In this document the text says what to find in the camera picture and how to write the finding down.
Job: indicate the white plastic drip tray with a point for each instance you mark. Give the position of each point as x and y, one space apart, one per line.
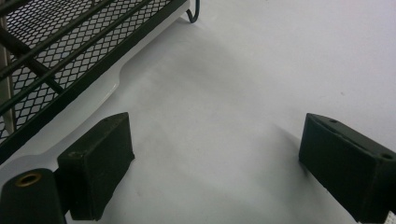
77 112

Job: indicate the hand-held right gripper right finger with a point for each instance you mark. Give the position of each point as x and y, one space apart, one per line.
345 168

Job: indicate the black metal mesh rack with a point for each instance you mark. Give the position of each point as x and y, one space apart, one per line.
84 85

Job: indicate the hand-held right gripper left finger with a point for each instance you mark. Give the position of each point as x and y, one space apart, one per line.
93 168

